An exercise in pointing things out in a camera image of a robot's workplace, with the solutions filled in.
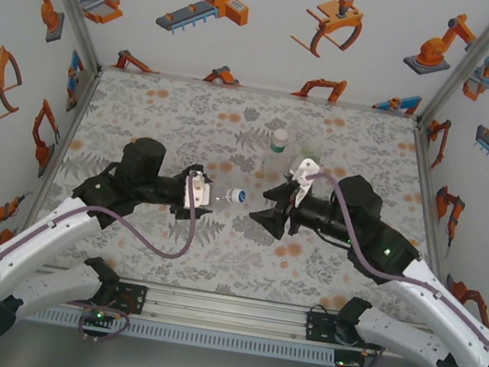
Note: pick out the thin aluminium frame rail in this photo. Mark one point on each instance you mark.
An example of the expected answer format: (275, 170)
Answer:
(259, 91)

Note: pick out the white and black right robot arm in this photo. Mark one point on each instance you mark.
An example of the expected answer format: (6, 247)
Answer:
(439, 307)

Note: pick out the aluminium frame post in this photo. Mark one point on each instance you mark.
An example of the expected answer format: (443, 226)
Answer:
(463, 69)
(73, 7)

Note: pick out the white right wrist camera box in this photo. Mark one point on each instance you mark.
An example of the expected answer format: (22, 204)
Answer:
(304, 170)

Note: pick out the small green circuit board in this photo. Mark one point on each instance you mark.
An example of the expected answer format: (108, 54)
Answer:
(98, 316)
(344, 363)

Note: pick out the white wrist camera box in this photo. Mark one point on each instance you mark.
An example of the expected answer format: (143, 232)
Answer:
(304, 170)
(196, 192)

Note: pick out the white plastic bottle cap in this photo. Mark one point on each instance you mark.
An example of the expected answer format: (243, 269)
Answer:
(281, 135)

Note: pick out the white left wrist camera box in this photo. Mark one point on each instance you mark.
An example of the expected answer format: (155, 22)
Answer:
(196, 192)

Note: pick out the clear unlabelled plastic bottle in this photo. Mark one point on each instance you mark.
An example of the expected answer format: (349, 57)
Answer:
(219, 199)

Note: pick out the aluminium frame side rail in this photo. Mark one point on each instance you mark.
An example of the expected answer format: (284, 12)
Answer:
(86, 98)
(427, 175)

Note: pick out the wide grooved aluminium rail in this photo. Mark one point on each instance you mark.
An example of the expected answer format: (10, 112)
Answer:
(224, 313)

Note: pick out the clear bottle dark green label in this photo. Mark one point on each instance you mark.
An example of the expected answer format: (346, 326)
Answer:
(276, 151)

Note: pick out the floral patterned table mat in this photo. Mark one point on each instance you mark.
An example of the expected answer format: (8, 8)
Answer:
(257, 278)

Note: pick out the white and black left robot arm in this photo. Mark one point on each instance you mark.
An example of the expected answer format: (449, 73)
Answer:
(29, 247)

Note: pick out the clear bottle light green label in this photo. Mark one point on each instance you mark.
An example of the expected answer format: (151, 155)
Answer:
(310, 148)

